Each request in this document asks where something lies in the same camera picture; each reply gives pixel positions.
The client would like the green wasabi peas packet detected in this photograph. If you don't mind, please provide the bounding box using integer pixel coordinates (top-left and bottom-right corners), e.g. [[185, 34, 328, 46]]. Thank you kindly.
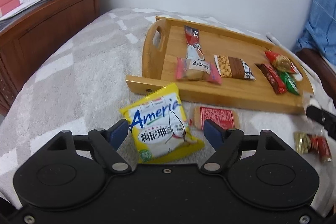
[[278, 71, 299, 96]]

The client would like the yellow America snack packet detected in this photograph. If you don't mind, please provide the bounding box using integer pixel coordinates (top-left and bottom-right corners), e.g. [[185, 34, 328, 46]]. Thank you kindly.
[[120, 83, 205, 164]]

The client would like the long red snack bar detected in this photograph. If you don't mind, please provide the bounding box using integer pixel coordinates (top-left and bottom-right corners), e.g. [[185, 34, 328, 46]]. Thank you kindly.
[[255, 63, 287, 94]]

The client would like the red gold nut packet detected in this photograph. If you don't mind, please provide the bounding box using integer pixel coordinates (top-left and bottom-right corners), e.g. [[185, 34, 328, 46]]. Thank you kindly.
[[264, 51, 295, 74]]

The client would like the peanut chocolate bar packet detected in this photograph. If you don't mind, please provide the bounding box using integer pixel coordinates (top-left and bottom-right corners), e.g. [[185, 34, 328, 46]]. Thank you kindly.
[[214, 55, 255, 80]]

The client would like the pink pastry packet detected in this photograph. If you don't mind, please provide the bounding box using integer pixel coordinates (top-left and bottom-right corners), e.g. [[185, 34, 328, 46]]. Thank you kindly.
[[175, 57, 222, 85]]

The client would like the dark red stick packet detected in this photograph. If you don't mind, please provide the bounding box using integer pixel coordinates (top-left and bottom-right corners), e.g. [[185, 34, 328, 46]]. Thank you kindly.
[[184, 26, 205, 61]]

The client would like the red wafer biscuit packet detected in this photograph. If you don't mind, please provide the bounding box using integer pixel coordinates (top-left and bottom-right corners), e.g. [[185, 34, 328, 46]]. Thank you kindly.
[[189, 106, 240, 130]]

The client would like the small red candy packet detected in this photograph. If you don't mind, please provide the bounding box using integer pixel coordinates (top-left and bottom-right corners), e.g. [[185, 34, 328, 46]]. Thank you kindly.
[[293, 132, 332, 163]]

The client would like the wooden bamboo tray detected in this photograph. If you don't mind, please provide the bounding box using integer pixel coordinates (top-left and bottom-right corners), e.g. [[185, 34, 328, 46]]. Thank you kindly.
[[126, 16, 313, 114]]

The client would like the blue plaid cloth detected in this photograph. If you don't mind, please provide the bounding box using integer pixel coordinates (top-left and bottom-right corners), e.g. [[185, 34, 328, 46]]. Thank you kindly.
[[293, 0, 335, 65]]

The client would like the wooden side cabinet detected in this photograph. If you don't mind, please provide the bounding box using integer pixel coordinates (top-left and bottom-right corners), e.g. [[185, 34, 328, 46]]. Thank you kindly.
[[1, 0, 100, 115]]

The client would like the pink box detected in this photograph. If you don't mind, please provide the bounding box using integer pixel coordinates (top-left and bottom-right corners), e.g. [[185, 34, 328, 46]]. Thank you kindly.
[[0, 0, 20, 17]]

